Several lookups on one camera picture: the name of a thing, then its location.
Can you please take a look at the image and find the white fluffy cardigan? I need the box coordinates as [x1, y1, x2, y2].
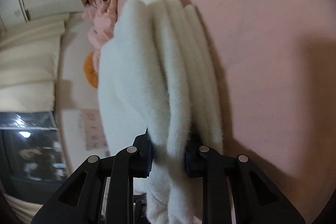
[97, 0, 223, 223]

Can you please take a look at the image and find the dark window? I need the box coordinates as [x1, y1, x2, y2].
[1, 112, 68, 204]

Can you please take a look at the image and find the patterned paper storage box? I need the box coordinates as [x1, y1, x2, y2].
[79, 109, 108, 151]

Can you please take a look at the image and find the orange plush pumpkin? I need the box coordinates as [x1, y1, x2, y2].
[83, 51, 98, 89]

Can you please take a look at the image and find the cream curtain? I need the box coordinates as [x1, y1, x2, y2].
[1, 14, 70, 113]

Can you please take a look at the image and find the pink bed sheet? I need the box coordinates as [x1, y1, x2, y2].
[119, 0, 335, 223]

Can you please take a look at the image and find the pink crumpled duvet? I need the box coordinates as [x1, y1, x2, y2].
[82, 0, 118, 71]

